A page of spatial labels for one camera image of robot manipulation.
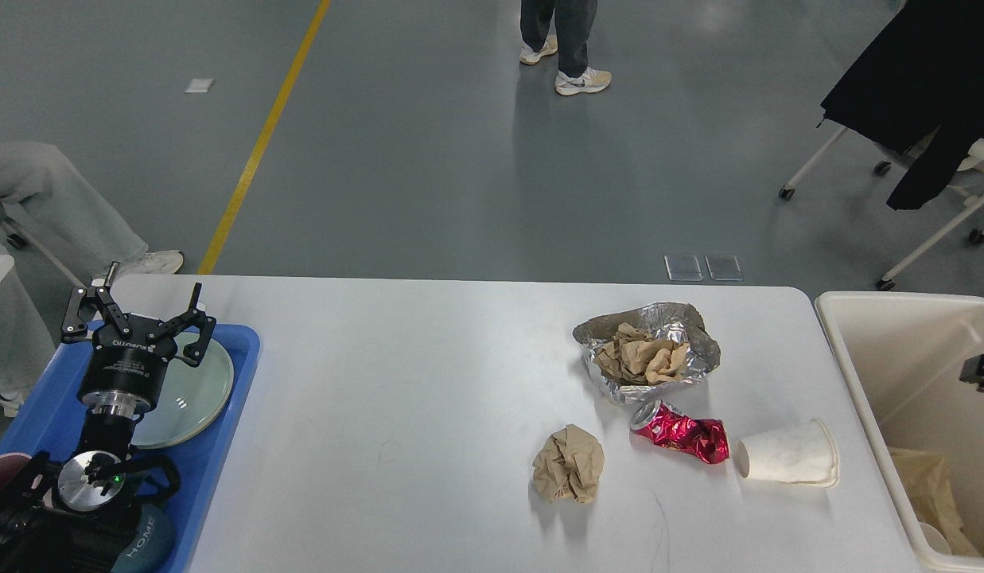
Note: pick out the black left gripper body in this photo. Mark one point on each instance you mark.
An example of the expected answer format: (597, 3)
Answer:
(134, 368)

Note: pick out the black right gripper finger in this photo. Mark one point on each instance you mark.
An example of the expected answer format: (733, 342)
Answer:
(972, 371)

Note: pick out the mint green plate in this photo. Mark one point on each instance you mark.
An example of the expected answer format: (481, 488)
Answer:
(213, 379)

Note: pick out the dark teal mug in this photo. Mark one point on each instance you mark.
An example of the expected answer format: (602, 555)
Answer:
(152, 544)

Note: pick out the aluminium foil with paper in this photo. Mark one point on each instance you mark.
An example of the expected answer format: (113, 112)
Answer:
(679, 322)

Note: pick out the brown paper ball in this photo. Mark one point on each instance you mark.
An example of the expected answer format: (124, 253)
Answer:
(569, 465)

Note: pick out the white paper cup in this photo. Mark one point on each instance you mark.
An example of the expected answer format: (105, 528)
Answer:
(935, 540)

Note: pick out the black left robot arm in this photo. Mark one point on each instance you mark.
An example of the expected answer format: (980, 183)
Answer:
(82, 514)

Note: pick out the beige plastic bin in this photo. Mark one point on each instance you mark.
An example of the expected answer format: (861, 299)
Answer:
(902, 355)

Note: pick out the blue plastic tray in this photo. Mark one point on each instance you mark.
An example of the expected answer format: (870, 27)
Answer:
(52, 417)

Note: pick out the grey chair with legs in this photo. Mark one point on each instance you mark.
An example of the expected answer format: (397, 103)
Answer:
(19, 237)

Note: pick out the seated person grey trousers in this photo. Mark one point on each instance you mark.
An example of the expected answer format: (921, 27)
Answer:
(47, 193)

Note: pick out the white tissue roll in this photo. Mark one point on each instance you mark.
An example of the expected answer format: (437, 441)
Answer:
(803, 455)

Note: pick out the red foil wrapper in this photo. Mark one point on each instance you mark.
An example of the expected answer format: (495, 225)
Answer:
(666, 426)

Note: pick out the black jacket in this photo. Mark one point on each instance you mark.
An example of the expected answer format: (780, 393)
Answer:
(921, 77)

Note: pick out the crumpled brown paper in foil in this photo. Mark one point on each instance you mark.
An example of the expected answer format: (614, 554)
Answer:
(635, 357)

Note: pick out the standing person in jeans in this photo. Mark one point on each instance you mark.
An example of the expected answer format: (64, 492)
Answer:
(562, 29)

